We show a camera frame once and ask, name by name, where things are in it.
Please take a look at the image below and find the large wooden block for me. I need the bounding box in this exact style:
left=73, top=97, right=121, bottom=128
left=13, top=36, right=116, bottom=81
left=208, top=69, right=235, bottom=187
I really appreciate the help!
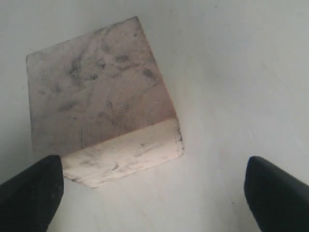
left=26, top=17, right=184, bottom=188

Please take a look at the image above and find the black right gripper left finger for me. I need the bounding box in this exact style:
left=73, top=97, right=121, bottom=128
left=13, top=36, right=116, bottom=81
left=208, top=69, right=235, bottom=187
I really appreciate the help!
left=0, top=155, right=64, bottom=232

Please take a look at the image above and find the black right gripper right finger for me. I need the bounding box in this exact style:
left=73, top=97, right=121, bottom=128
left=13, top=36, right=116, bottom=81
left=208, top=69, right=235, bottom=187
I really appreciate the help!
left=244, top=156, right=309, bottom=232

